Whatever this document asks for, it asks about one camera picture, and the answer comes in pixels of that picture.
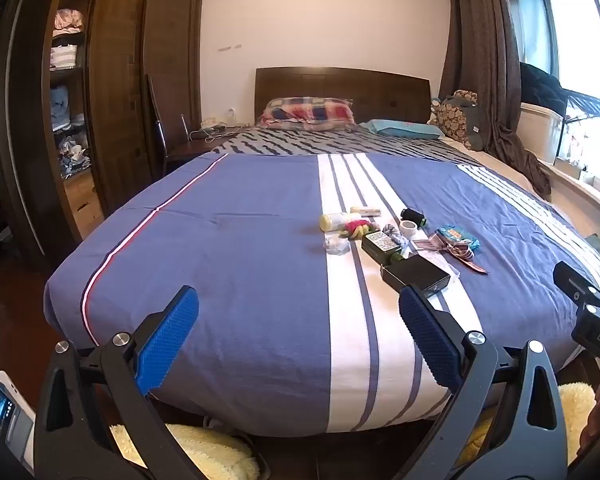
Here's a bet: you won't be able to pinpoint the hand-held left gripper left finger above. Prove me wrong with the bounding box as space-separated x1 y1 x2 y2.
32 285 201 480

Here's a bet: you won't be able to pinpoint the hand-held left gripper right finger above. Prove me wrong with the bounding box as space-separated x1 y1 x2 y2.
395 285 568 480

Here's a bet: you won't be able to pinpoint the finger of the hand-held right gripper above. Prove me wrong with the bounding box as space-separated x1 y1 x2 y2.
553 260 600 313

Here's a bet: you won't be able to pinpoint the pink green fuzzy toy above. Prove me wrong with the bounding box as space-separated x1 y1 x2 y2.
339 219 377 239

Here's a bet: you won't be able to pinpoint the white bottle with label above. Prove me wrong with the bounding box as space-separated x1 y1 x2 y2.
319 212 362 232

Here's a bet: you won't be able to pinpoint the large black box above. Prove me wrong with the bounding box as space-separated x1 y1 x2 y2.
380 253 452 294

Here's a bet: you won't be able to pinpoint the striped ribbon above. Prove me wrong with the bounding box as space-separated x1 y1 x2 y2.
412 239 489 275

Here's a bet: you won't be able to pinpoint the black box with white label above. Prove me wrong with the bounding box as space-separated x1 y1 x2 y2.
361 230 404 264

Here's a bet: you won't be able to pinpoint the blue snack packet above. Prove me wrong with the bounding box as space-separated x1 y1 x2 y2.
435 224 482 252

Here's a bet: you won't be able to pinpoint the grey patterned scrunchie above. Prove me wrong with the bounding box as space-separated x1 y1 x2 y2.
382 223 412 257

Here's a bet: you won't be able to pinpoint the blue white striped blanket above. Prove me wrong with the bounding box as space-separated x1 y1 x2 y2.
44 151 600 433

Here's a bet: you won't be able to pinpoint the black round container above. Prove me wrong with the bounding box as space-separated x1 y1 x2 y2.
400 208 429 230

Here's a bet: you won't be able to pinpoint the crumpled clear plastic wrap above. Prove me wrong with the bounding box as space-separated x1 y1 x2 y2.
322 236 351 257

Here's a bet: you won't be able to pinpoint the white storage box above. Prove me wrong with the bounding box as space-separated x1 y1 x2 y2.
520 102 565 164

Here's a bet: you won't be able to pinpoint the black metal rack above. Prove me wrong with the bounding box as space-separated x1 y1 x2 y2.
555 88 600 197

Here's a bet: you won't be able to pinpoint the smartphone in white holder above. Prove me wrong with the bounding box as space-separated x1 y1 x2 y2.
0 364 37 477

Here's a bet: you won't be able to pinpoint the black jacket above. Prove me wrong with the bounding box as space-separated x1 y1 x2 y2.
520 62 569 117

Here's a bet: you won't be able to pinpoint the dark wooden nightstand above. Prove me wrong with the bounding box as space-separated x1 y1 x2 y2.
164 124 253 173

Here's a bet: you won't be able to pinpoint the patterned bag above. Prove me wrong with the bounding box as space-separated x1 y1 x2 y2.
431 90 481 151

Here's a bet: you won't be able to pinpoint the light blue pillow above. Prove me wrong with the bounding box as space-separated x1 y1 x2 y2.
358 119 446 141

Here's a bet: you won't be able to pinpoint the dark wooden chair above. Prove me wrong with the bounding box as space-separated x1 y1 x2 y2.
146 74 193 177

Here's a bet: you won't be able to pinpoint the brown curtain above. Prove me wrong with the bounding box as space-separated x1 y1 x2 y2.
439 0 553 202

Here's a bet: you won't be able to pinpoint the zebra striped bed sheet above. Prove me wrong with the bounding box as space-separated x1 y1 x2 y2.
215 127 481 167

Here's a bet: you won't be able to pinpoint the window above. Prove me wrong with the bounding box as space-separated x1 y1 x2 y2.
510 0 600 111

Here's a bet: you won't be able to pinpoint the blue folded clothes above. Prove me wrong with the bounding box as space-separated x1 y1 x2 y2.
49 85 85 132

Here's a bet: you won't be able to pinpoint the red blue plaid pillow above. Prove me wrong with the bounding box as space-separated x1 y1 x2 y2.
257 96 356 131

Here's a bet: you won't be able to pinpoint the dark wooden wardrobe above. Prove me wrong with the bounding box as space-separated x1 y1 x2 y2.
0 0 205 266

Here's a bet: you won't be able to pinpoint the dark wooden headboard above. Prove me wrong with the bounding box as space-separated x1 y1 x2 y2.
254 66 432 126

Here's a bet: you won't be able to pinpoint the white striped folded clothes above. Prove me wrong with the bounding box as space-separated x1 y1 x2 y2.
49 44 79 69

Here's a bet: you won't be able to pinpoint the pink folded clothes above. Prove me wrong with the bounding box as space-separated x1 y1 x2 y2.
53 8 87 32

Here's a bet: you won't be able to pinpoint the white charger cable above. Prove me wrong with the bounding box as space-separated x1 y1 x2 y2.
189 117 232 142

